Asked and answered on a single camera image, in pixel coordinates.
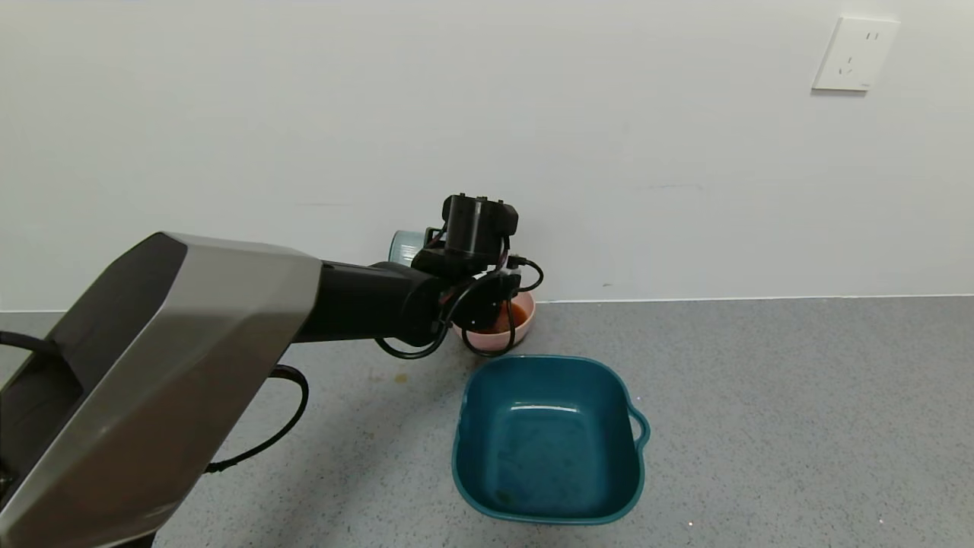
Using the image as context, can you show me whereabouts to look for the white wall power outlet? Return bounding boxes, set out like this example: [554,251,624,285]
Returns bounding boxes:
[812,17,901,93]

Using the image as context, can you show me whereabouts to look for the pink ceramic bowl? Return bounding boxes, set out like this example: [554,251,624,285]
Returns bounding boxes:
[454,292,536,355]

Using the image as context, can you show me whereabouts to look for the translucent blue-green plastic cup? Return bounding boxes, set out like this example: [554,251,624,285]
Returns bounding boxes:
[390,228,448,267]

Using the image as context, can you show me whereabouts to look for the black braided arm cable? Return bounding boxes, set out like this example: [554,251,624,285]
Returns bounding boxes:
[205,365,310,474]

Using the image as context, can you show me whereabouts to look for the teal square plastic basin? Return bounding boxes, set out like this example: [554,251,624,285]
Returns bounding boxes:
[452,355,650,524]

